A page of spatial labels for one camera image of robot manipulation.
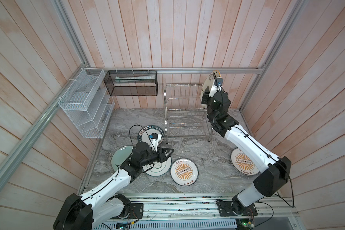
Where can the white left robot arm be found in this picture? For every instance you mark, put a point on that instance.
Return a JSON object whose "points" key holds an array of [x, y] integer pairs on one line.
{"points": [[92, 208]]}

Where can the orange sunburst plate right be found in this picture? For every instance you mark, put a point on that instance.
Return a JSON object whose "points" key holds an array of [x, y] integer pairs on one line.
{"points": [[243, 163]]}

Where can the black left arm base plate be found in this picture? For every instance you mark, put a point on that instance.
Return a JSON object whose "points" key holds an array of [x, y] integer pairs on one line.
{"points": [[133, 210]]}

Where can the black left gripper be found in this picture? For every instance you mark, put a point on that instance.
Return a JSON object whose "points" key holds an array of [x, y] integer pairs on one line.
{"points": [[163, 157]]}

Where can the white wire mesh shelf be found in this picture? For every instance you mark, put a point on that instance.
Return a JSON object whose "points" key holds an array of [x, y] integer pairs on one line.
{"points": [[87, 104]]}

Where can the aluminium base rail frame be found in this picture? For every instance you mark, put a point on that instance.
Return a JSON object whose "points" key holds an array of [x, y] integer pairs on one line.
{"points": [[191, 211]]}

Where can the dark-rim lettered white plate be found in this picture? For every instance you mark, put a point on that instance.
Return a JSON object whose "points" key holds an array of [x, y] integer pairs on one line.
{"points": [[144, 133]]}

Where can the white plate with flower outline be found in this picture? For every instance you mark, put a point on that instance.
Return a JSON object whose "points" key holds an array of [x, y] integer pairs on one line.
{"points": [[157, 168]]}

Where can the cream plate with berry sprigs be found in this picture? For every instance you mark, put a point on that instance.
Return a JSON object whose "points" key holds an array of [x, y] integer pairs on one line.
{"points": [[205, 88]]}

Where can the orange sunburst plate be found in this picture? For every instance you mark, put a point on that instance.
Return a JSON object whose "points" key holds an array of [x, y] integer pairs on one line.
{"points": [[184, 172], [243, 163]]}

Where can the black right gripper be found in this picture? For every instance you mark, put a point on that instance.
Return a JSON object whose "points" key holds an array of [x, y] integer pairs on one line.
{"points": [[207, 98]]}

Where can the pale green plate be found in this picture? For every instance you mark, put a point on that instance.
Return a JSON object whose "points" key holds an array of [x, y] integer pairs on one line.
{"points": [[120, 156]]}

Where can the black mesh wall basket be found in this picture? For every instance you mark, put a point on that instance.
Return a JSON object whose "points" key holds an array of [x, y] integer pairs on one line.
{"points": [[131, 83]]}

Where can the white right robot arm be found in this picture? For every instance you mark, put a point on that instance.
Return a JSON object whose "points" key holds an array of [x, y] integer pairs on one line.
{"points": [[275, 171]]}

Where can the stainless steel dish rack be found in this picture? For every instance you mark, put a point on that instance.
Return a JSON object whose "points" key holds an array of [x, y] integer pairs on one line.
{"points": [[184, 116]]}

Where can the cat and stars orange-rim plate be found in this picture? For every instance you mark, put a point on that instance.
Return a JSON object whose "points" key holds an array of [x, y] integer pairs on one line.
{"points": [[217, 74]]}

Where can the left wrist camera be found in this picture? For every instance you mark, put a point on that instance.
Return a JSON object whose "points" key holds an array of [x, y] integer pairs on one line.
{"points": [[154, 140]]}

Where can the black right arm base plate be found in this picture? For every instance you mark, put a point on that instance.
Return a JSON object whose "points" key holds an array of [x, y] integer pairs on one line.
{"points": [[230, 208]]}

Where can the orange sunburst plate centre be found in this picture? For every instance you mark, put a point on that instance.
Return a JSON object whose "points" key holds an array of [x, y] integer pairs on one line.
{"points": [[184, 172]]}

